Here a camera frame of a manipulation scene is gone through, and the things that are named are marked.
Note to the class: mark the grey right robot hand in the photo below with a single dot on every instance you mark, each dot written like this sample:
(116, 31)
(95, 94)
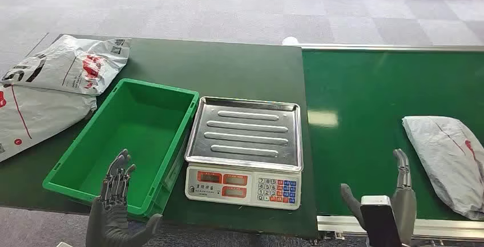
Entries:
(404, 203)

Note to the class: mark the grey courier bag black lettering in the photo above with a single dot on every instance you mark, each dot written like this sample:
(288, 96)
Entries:
(72, 67)

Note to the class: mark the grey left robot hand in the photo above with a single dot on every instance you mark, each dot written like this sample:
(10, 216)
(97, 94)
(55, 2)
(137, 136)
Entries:
(111, 222)

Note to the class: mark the small white round object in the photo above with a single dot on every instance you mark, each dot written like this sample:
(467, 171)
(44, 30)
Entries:
(290, 41)

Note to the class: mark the white electronic scale body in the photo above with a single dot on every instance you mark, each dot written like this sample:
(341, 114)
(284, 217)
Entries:
(242, 186)

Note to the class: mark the steel scale tray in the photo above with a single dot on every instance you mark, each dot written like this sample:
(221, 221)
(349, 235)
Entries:
(245, 132)

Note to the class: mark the green conveyor belt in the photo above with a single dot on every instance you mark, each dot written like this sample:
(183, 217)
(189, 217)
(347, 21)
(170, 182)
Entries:
(363, 94)

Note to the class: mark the large grey courier bag red line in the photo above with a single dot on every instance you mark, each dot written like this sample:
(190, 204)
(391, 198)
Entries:
(38, 113)

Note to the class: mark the green plastic bin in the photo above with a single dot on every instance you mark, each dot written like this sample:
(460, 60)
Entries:
(124, 143)

